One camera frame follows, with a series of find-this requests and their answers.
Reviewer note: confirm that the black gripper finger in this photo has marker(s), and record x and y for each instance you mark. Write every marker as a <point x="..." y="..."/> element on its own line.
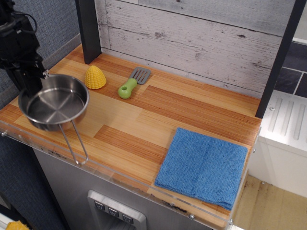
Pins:
<point x="26" y="79"/>

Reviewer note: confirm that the silver dispenser button panel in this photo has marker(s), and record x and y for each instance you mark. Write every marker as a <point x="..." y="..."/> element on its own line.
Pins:
<point x="109" y="214"/>

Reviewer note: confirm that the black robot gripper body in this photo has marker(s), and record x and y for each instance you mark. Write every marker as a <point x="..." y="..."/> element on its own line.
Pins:
<point x="18" y="49"/>

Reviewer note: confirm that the green handled grey spatula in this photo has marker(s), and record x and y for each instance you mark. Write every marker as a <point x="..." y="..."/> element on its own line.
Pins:
<point x="138" y="76"/>

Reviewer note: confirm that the blue folded cloth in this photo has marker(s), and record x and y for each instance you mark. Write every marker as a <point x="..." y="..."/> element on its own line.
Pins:
<point x="203" y="167"/>

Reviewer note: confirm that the black right post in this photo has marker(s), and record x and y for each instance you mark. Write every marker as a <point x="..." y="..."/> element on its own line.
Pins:
<point x="289" y="33"/>

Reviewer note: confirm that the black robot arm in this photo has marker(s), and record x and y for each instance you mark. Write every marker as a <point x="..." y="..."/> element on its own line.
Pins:
<point x="7" y="9"/>

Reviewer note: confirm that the yellow toy corn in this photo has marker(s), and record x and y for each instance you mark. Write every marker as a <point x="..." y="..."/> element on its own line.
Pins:
<point x="94" y="78"/>

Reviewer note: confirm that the silver metal pot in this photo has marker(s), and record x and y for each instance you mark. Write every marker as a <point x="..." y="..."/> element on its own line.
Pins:
<point x="60" y="105"/>

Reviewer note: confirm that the grey toy fridge cabinet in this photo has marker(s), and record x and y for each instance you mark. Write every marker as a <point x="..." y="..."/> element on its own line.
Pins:
<point x="127" y="177"/>

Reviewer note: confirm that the white toy sink unit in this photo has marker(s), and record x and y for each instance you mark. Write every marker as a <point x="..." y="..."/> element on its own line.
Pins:
<point x="280" y="152"/>

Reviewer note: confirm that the yellow object bottom left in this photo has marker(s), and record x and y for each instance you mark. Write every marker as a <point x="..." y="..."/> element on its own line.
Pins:
<point x="16" y="225"/>

